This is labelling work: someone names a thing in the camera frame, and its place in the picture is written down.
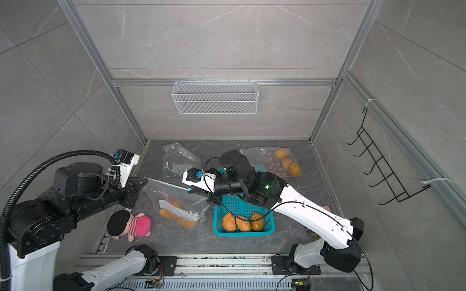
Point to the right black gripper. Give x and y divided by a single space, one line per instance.
221 176

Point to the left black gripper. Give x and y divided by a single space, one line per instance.
132 188

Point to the clear plastic bag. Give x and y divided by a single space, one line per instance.
176 161
161 194

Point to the clear pink-dotted zipper bag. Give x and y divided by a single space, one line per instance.
263 160

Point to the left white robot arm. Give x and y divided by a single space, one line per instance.
32 231

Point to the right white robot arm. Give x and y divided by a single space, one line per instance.
338 244

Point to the pink plush pig toy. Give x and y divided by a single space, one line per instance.
125 223

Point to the checkered beige cloth item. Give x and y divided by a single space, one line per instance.
311 232

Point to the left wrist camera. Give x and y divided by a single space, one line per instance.
126 161

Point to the white wire mesh shelf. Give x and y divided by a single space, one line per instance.
215 97

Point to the metal base rail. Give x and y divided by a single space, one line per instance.
238 271

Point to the black wire hook rack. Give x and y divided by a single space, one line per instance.
381 165

